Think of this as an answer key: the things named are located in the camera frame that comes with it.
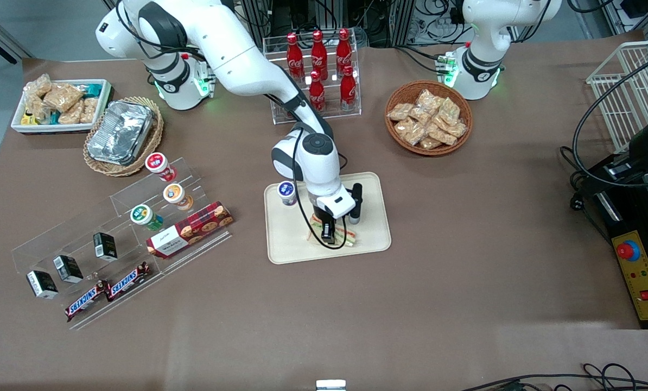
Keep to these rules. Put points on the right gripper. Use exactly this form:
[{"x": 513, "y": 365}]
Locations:
[{"x": 324, "y": 218}]

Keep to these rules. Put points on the triangle sandwich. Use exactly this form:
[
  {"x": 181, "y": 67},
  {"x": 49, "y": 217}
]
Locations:
[{"x": 345, "y": 236}]

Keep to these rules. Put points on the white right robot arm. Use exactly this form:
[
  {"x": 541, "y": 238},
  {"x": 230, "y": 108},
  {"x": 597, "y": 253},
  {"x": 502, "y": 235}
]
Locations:
[{"x": 237, "y": 49}]

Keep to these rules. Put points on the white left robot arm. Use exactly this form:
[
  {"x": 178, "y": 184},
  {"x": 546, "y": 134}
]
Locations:
[{"x": 484, "y": 51}]

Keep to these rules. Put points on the cream plastic serving tray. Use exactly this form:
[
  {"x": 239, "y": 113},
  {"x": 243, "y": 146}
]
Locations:
[{"x": 302, "y": 244}]

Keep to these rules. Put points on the cup with purple lid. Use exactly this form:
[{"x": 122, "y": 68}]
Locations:
[{"x": 287, "y": 191}]

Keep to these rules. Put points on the black sealing machine yellow panel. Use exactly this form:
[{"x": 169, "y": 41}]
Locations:
[{"x": 630, "y": 217}]

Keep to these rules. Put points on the red emergency stop button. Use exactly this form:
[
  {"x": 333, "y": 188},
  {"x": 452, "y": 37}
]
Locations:
[{"x": 627, "y": 250}]

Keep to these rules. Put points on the round brown wicker basket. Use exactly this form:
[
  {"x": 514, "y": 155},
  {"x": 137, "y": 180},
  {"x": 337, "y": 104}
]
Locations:
[{"x": 397, "y": 138}]

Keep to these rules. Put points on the clear acrylic bottle rack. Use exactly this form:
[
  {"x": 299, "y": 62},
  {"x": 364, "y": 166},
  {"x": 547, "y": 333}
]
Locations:
[{"x": 280, "y": 111}]

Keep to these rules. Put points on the clear packed snack bag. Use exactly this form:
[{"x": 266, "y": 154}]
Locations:
[
  {"x": 430, "y": 143},
  {"x": 420, "y": 115},
  {"x": 441, "y": 134},
  {"x": 429, "y": 99},
  {"x": 450, "y": 111},
  {"x": 457, "y": 130},
  {"x": 400, "y": 112},
  {"x": 411, "y": 131}
]

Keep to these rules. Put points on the red cola bottle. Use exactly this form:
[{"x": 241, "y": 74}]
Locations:
[
  {"x": 317, "y": 92},
  {"x": 344, "y": 50},
  {"x": 294, "y": 57},
  {"x": 319, "y": 51},
  {"x": 348, "y": 88}
]

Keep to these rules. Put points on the red tartan cookie box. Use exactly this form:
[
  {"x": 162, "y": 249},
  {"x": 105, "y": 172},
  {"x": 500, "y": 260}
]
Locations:
[{"x": 188, "y": 231}]

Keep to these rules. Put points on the cup with orange lid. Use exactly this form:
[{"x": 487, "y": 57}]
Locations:
[{"x": 175, "y": 194}]

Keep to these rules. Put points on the cup with red lid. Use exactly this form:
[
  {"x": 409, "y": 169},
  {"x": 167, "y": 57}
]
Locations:
[{"x": 157, "y": 163}]

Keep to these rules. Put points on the cup with green lid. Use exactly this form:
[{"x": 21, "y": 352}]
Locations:
[{"x": 142, "y": 214}]

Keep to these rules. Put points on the white box green terminals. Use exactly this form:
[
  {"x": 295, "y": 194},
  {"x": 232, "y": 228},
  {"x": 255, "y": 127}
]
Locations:
[
  {"x": 203, "y": 81},
  {"x": 446, "y": 65}
]

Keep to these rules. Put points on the snickers chocolate bar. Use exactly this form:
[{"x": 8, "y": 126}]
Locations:
[
  {"x": 128, "y": 281},
  {"x": 87, "y": 301}
]

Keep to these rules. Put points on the small black carton box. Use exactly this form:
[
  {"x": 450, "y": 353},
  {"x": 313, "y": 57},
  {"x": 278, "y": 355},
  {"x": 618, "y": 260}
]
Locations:
[
  {"x": 105, "y": 246},
  {"x": 68, "y": 269},
  {"x": 42, "y": 284}
]

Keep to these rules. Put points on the aluminium foil food container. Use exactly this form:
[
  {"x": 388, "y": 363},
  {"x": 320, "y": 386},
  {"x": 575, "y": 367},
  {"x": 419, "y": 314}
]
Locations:
[{"x": 120, "y": 133}]

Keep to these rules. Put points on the clear acrylic stepped shelf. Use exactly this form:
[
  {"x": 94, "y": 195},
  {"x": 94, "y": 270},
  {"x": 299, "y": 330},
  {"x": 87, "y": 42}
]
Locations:
[{"x": 85, "y": 239}]

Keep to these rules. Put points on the light woven wicker basket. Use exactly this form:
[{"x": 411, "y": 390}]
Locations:
[{"x": 93, "y": 163}]

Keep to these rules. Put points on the brown pastry snack pack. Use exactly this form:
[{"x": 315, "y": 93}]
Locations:
[
  {"x": 89, "y": 108},
  {"x": 39, "y": 87},
  {"x": 36, "y": 109},
  {"x": 71, "y": 115},
  {"x": 62, "y": 96}
]

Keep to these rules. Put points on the teal snack packet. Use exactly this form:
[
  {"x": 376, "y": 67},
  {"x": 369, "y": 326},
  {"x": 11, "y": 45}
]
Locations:
[{"x": 91, "y": 88}]

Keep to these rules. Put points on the white rectangular plastic bin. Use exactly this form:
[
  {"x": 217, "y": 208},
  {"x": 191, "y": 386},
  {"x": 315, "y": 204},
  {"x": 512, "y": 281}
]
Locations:
[{"x": 58, "y": 128}]

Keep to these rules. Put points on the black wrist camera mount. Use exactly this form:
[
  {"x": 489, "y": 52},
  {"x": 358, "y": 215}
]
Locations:
[{"x": 356, "y": 198}]

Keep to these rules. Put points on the silver metal bracket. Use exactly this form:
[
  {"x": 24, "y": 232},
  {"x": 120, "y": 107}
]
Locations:
[{"x": 330, "y": 385}]

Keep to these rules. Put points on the aluminium profile equipment frame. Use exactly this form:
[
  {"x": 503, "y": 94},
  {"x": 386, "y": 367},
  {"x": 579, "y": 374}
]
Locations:
[{"x": 324, "y": 13}]

